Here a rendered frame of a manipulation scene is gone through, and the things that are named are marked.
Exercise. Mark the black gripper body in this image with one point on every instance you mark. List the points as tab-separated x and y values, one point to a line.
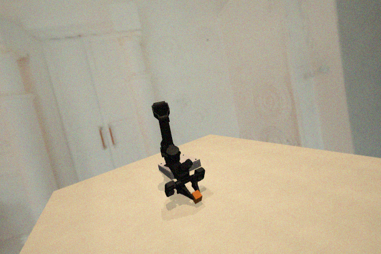
184	177

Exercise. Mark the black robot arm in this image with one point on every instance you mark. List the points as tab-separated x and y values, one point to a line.
169	151

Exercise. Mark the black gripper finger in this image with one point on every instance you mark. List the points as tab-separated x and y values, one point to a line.
181	189
195	182

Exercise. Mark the orange block with dark square mark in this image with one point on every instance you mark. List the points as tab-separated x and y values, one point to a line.
197	196

